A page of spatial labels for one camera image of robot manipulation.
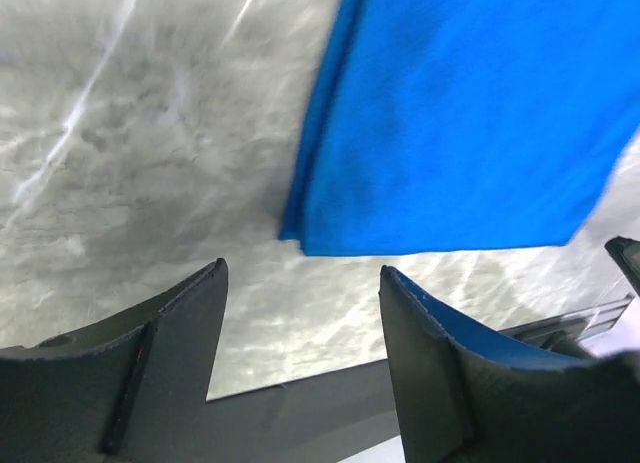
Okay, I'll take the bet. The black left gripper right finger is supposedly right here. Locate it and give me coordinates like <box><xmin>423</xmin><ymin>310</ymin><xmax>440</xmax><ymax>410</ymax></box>
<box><xmin>379</xmin><ymin>266</ymin><xmax>639</xmax><ymax>462</ymax></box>

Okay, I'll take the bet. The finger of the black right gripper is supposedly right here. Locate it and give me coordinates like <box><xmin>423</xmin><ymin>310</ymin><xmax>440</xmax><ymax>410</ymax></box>
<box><xmin>605</xmin><ymin>236</ymin><xmax>640</xmax><ymax>293</ymax></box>

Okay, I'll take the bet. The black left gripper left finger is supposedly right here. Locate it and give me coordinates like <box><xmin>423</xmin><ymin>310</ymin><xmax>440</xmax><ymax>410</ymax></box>
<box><xmin>1</xmin><ymin>260</ymin><xmax>228</xmax><ymax>462</ymax></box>

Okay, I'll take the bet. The blue towel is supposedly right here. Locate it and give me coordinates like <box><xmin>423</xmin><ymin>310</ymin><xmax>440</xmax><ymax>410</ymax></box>
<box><xmin>279</xmin><ymin>0</ymin><xmax>639</xmax><ymax>256</ymax></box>

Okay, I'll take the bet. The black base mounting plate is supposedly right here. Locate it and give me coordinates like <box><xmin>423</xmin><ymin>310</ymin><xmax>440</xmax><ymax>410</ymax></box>
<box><xmin>180</xmin><ymin>360</ymin><xmax>399</xmax><ymax>463</ymax></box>

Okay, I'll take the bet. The aluminium rail frame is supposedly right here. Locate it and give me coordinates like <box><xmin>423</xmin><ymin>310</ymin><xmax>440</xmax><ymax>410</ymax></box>
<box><xmin>500</xmin><ymin>294</ymin><xmax>635</xmax><ymax>357</ymax></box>

